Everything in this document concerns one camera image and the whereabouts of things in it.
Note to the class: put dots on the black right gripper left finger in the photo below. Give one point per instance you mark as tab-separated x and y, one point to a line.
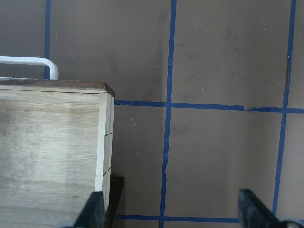
93	212

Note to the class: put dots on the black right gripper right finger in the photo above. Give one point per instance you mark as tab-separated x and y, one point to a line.
252	213

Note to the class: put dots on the light wooden drawer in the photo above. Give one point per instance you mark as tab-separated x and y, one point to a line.
55	147

